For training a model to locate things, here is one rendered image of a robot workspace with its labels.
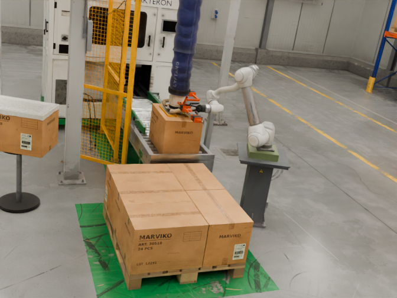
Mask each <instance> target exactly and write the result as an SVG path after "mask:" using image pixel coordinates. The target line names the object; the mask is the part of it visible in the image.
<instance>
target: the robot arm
mask: <svg viewBox="0 0 397 298"><path fill-rule="evenodd" d="M258 71H259V67H258V66H257V65H255V64H253V65H251V66H249V67H243V68H241V69H239V70H237V71H236V73H235V75H234V78H235V81H236V83H235V84H234V85H232V86H226V87H222V88H218V89H217V90H215V91H213V90H208V91H207V93H206V100H207V103H208V104H205V105H200V103H199V102H191V103H190V104H187V105H183V106H193V107H196V108H195V109H192V111H197V114H198V113H199V112H204V113H211V114H221V113H222V112H223V111H224V106H223V105H221V104H219V103H218V99H219V95H220V94H221V93H222V92H234V91H236V90H238V89H240V88H241V90H242V95H243V99H244V102H245V107H246V111H247V115H248V120H249V124H250V126H249V128H248V143H249V144H250V145H251V146H253V147H256V149H257V151H271V152H275V150H274V149H273V148H272V143H273V140H274V135H275V127H274V124H273V123H271V122H267V121H265V122H263V123H261V124H260V121H259V116H258V111H257V108H256V103H255V98H254V95H253V90H252V86H251V85H252V79H253V78H254V77H255V76H256V75H257V74H258ZM194 104H198V105H197V106H195V105H194Z"/></svg>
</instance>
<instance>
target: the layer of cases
mask: <svg viewBox="0 0 397 298"><path fill-rule="evenodd" d="M104 203H105V205H106V208H107V211H108V214H109V217H110V220H111V222H112V225H113V228H114V230H115V234H116V237H117V239H118V242H119V245H120V247H121V250H122V254H123V256H124V259H125V262H126V265H127V267H128V270H129V273H130V274H141V273H152V272H159V271H170V270H182V269H188V268H200V267H201V266H202V267H211V266H218V265H229V264H241V263H245V262H246V257H247V253H248V248H249V243H250V237H251V233H252V228H253V220H251V218H250V217H249V216H248V215H247V214H246V212H245V211H244V210H243V209H242V208H241V207H240V206H239V204H238V203H237V202H236V201H235V200H234V198H232V197H231V195H230V194H229V193H228V192H227V190H226V189H225V188H224V187H223V186H222V185H221V184H220V182H219V181H218V180H217V179H216V178H215V177H214V176H213V175H212V173H211V172H210V171H209V170H208V168H207V167H206V166H205V165H204V164H203V163H180V164H107V166H106V181H105V197H104Z"/></svg>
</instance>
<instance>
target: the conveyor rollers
mask: <svg viewBox="0 0 397 298"><path fill-rule="evenodd" d="M152 104H153V103H152V101H151V100H150V99H132V109H133V110H134V112H135V113H136V114H137V116H138V117H139V119H140V120H141V121H142V123H143V124H144V125H145V127H146V131H145V134H143V133H142V132H141V130H140V129H139V128H138V126H137V125H136V123H135V122H134V125H135V127H136V128H137V130H138V131H139V133H140V134H141V135H142V137H143V139H144V140H145V142H146V143H147V144H148V146H149V148H150V149H151V151H152V152H153V153H154V154H159V152H158V151H157V149H156V148H155V146H154V145H153V143H152V141H151V140H150V138H149V128H150V121H151V111H152Z"/></svg>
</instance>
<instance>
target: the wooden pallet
mask: <svg viewBox="0 0 397 298"><path fill-rule="evenodd" d="M103 217H104V219H105V222H106V226H107V228H108V231H109V235H110V238H111V240H112V244H113V247H114V249H115V252H116V256H117V258H118V261H119V264H120V267H121V270H122V273H123V276H124V279H125V282H126V285H127V288H128V290H135V289H140V288H141V280H142V278H148V277H159V276H170V275H176V277H177V280H178V282H179V284H187V283H196V282H197V275H198V273H199V272H205V271H216V270H227V271H228V272H229V274H230V275H231V277H232V278H240V277H243V273H244V270H245V264H246V263H241V264H229V265H218V266H211V267H202V266H201V267H200V268H188V269H182V270H170V271H159V272H152V273H141V274H130V273H129V270H128V267H127V265H126V262H125V259H124V256H123V254H122V250H121V247H120V245H119V242H118V239H117V237H116V234H115V230H114V228H113V225H112V222H111V220H110V217H109V214H108V211H107V208H106V205H105V203H104V202H103Z"/></svg>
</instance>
